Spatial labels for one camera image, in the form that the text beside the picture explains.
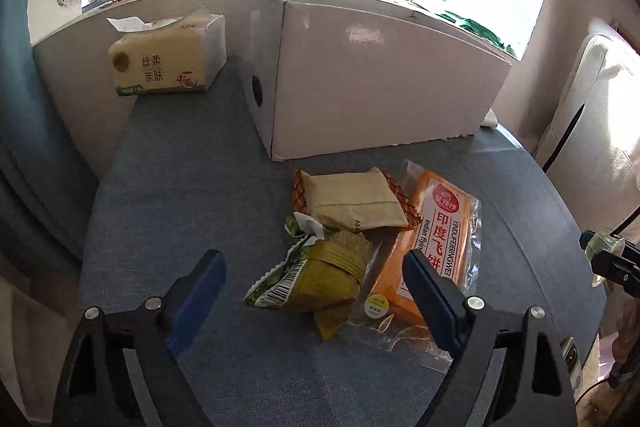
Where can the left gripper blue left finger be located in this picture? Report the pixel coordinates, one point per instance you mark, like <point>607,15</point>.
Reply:
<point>189,301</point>

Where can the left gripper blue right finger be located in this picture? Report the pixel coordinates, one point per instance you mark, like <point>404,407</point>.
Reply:
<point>439,301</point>

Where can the clear jelly cup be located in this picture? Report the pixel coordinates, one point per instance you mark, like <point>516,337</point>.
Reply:
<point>602,250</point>

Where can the person's right hand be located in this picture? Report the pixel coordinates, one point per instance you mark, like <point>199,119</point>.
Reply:
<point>627,331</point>

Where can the orange Indian flatbread pack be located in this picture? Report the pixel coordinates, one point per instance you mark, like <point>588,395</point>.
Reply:
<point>448,236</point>

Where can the smartphone with cartoon case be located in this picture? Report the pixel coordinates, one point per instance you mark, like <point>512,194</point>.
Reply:
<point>572,361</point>

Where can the olive green wrapped snack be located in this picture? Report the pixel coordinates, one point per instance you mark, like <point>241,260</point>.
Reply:
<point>322,274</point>

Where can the beige cracker packet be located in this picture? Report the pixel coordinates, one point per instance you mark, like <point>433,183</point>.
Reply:
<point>354,201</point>

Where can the blue curtain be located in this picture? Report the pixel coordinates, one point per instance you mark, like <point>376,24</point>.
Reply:
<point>47,189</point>

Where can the white charger device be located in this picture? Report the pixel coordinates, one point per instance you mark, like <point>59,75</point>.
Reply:
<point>490,120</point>

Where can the tissue paper pack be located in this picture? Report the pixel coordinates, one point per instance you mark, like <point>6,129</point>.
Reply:
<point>183,54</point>

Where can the white cardboard box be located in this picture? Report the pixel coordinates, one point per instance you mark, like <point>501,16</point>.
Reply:
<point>320,78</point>

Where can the green cloth on windowsill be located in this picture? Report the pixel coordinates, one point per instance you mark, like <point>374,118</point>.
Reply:
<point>441,8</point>

